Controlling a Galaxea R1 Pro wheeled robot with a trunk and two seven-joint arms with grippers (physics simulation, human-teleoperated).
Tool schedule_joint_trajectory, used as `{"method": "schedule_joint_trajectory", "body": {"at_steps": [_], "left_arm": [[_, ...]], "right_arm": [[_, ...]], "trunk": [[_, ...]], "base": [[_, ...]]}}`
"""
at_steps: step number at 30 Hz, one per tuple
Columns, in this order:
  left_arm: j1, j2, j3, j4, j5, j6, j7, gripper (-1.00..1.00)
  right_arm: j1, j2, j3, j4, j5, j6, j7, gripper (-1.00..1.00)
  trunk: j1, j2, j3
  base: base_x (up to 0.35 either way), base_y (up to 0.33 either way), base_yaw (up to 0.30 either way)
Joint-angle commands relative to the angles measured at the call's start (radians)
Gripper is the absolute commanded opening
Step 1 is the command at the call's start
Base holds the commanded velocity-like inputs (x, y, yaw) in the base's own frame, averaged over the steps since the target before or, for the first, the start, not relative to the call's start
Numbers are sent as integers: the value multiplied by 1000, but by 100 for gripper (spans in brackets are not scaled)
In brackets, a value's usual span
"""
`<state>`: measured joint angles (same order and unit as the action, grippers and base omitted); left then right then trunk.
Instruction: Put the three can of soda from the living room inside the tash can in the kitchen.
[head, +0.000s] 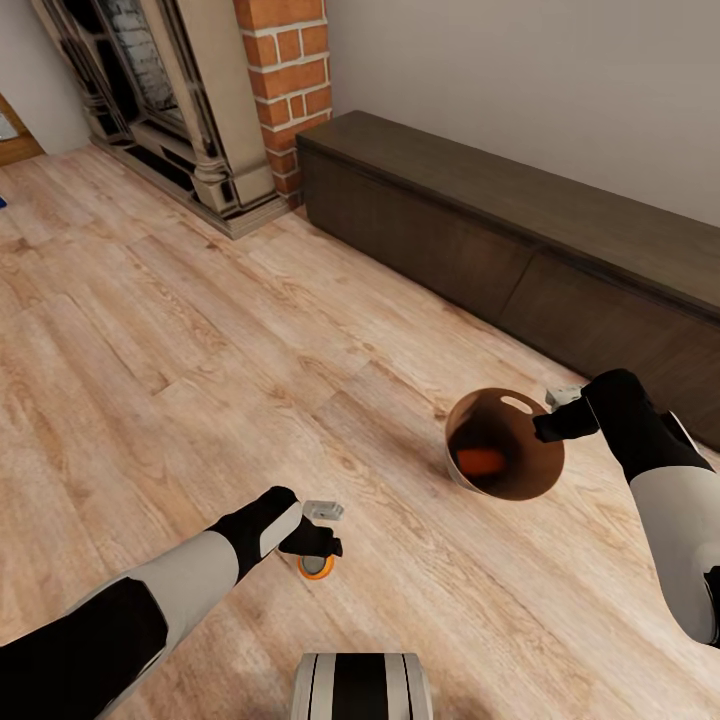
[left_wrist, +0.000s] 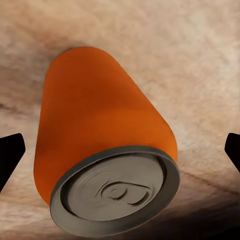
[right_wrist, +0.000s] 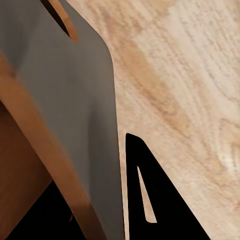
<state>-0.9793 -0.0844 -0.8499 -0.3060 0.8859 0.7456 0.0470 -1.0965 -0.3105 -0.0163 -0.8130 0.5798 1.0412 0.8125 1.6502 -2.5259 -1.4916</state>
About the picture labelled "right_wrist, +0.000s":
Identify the trash can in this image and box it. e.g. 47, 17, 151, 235
0, 0, 126, 240

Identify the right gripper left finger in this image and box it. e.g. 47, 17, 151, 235
6, 180, 86, 240

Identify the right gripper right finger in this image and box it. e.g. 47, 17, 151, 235
125, 133, 211, 240

